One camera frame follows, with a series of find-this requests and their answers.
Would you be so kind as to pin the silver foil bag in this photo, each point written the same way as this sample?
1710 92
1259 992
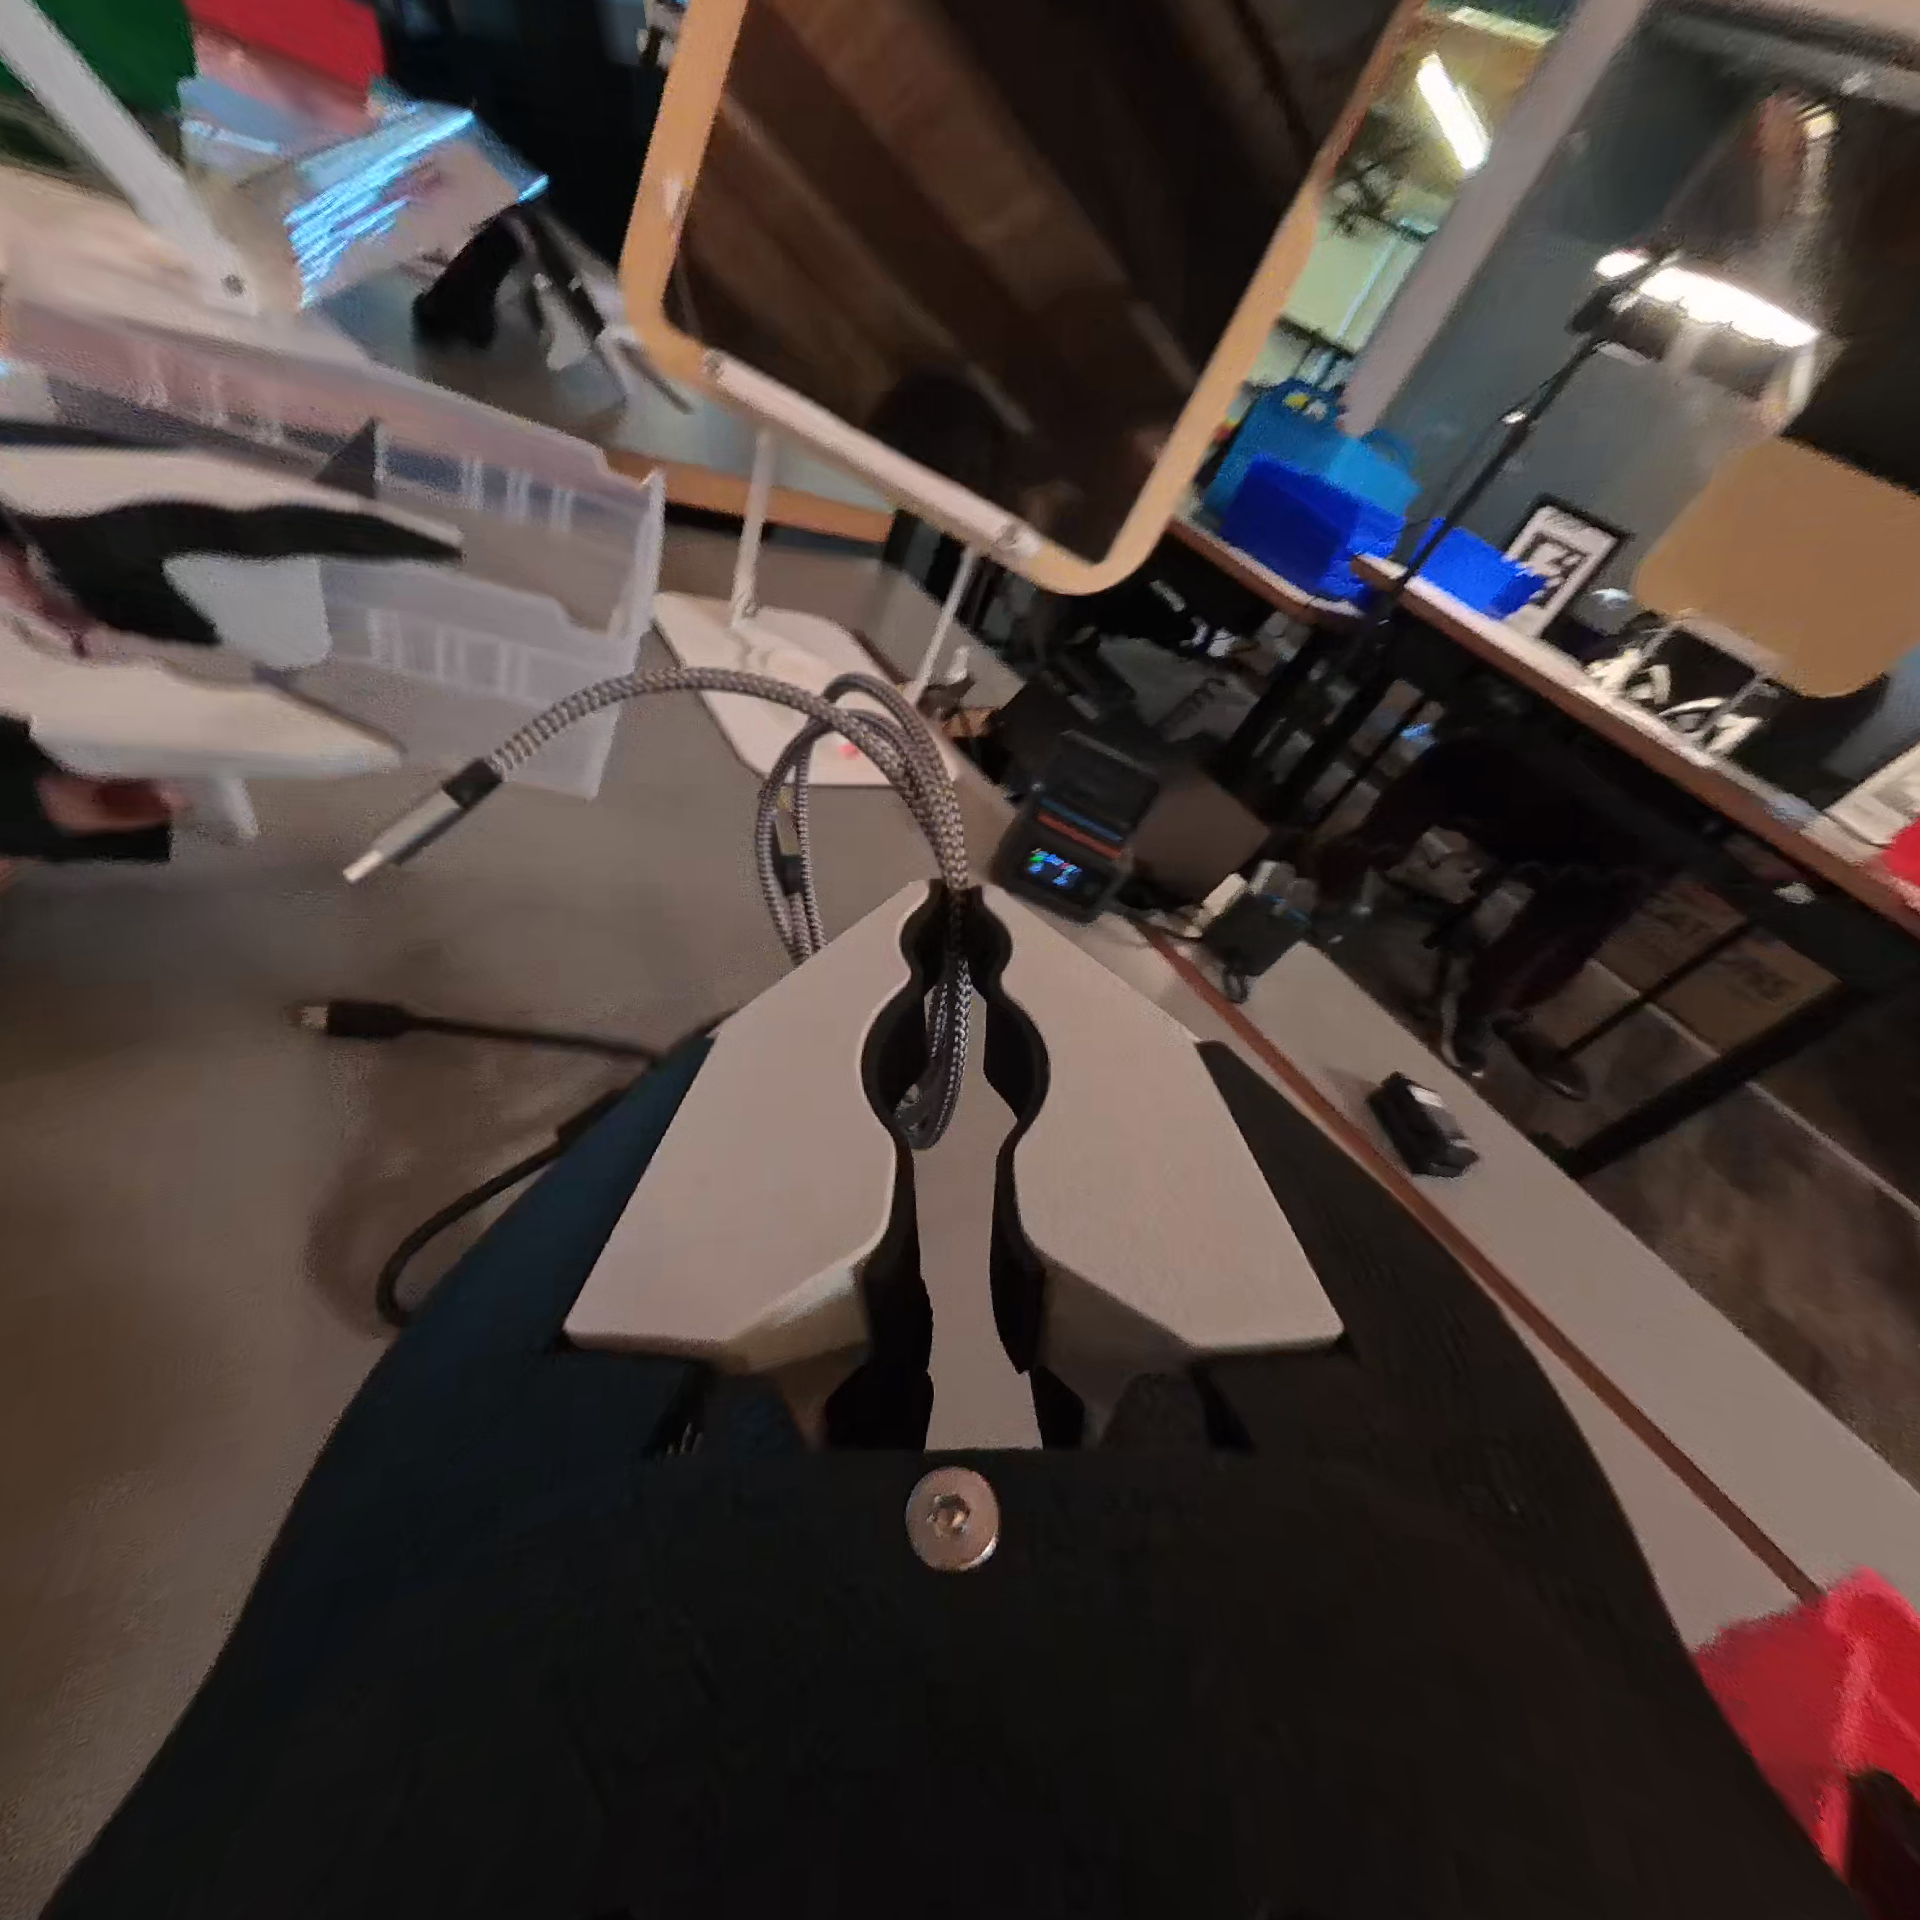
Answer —
360 181

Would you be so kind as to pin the red object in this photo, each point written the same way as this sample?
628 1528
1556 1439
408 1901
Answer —
1815 1693

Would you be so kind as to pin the white metal bar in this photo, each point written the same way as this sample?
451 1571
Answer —
113 136

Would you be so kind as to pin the large blue bin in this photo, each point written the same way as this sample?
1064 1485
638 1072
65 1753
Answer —
1307 493

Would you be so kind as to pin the small black box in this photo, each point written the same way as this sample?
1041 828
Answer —
1423 1124

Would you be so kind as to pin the small blue bin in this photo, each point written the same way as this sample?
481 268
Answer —
1477 570

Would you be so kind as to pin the mirror with wooden frame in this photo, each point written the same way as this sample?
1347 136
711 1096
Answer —
960 269

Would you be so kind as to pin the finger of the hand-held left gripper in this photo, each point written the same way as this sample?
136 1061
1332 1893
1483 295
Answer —
149 481
225 720

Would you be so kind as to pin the tan rounded panel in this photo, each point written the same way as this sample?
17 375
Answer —
1785 570

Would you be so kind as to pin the clear plastic storage bin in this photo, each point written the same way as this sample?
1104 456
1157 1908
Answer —
510 600

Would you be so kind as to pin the framed black and white tag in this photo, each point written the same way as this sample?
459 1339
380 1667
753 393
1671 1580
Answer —
1565 559

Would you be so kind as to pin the long wooden table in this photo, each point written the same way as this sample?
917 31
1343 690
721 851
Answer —
1725 763

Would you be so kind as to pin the black light stand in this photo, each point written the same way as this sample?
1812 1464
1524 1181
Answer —
1485 451

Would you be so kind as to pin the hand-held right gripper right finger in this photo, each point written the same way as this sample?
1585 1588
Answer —
1155 1200

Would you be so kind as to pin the person's left hand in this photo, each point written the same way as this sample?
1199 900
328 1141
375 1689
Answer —
113 805

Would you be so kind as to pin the black device with display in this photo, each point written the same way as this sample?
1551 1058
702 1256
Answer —
1072 840

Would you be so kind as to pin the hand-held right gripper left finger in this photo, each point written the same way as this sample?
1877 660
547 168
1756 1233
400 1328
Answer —
734 1200

